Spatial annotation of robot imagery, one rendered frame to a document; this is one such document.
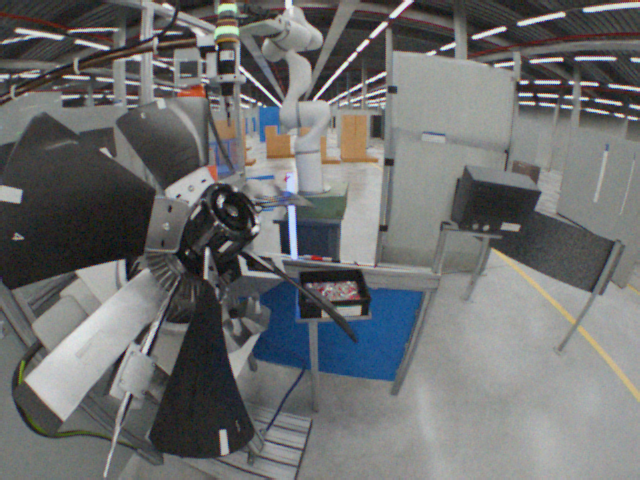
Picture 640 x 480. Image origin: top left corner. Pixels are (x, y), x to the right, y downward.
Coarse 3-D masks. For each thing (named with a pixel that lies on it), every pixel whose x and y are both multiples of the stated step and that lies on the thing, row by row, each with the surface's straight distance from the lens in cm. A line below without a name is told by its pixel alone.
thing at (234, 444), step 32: (192, 320) 31; (192, 352) 30; (224, 352) 40; (192, 384) 30; (224, 384) 37; (160, 416) 27; (192, 416) 30; (224, 416) 36; (160, 448) 27; (192, 448) 30
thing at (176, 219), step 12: (156, 204) 41; (168, 204) 42; (180, 204) 42; (156, 216) 41; (168, 216) 42; (180, 216) 43; (156, 228) 42; (180, 228) 43; (156, 240) 43; (168, 240) 43; (180, 240) 44; (168, 252) 44
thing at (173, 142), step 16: (128, 112) 65; (160, 112) 63; (176, 112) 62; (192, 112) 62; (128, 128) 62; (144, 128) 61; (160, 128) 59; (176, 128) 58; (192, 128) 58; (208, 128) 58; (144, 144) 58; (160, 144) 57; (176, 144) 55; (192, 144) 55; (208, 144) 55; (144, 160) 56; (160, 160) 55; (176, 160) 53; (192, 160) 52; (208, 160) 52; (160, 176) 53; (176, 176) 52
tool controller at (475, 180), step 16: (464, 176) 87; (480, 176) 83; (496, 176) 87; (512, 176) 93; (528, 176) 99; (464, 192) 86; (480, 192) 82; (496, 192) 84; (512, 192) 86; (528, 192) 89; (464, 208) 85; (480, 208) 85; (496, 208) 87; (512, 208) 89; (528, 208) 93; (464, 224) 88; (480, 224) 89; (496, 224) 91; (512, 224) 94
